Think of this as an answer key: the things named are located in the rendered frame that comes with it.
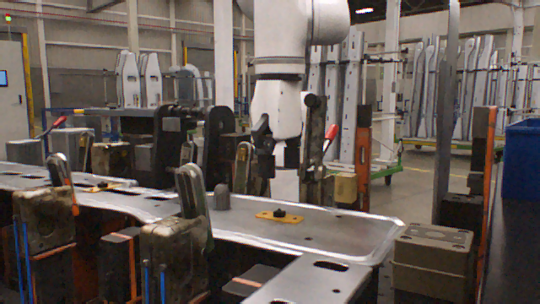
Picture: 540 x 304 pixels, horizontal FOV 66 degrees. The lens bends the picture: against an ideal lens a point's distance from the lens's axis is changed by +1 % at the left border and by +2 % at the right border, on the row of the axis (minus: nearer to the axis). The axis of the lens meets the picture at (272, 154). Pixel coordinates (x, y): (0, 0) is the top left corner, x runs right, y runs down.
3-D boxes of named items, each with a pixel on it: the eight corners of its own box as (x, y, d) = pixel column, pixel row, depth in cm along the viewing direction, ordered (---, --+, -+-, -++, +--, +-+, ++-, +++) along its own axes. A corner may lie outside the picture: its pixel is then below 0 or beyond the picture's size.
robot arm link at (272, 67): (271, 62, 75) (272, 78, 75) (245, 58, 67) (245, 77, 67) (314, 60, 71) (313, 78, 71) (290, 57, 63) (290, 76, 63)
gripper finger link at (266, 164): (259, 137, 68) (259, 176, 69) (249, 138, 65) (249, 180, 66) (276, 138, 66) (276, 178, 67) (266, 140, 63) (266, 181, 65)
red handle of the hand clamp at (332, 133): (299, 168, 84) (325, 122, 94) (302, 176, 85) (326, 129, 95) (319, 170, 82) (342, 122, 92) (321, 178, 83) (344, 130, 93)
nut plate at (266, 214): (253, 217, 73) (253, 210, 73) (264, 211, 77) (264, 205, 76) (295, 224, 69) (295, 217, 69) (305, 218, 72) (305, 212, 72)
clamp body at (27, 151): (8, 247, 140) (-3, 141, 135) (40, 236, 150) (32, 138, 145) (24, 252, 136) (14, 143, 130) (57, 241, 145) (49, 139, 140)
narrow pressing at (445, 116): (429, 262, 54) (445, -10, 49) (440, 236, 64) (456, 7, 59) (434, 263, 54) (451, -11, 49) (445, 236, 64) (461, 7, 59)
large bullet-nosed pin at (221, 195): (210, 217, 79) (209, 183, 78) (220, 213, 81) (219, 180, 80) (224, 219, 77) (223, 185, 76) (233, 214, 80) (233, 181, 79)
